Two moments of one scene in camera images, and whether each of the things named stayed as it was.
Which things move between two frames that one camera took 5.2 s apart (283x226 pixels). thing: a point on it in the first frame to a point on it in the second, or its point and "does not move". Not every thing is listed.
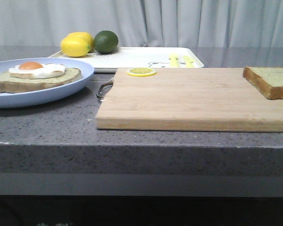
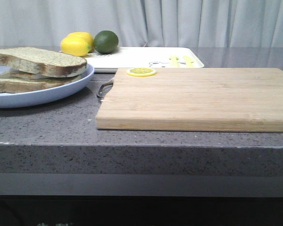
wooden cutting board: (203, 99) does not move
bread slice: (276, 83) to (37, 61)
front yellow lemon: (74, 46) does not move
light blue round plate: (37, 67) does not move
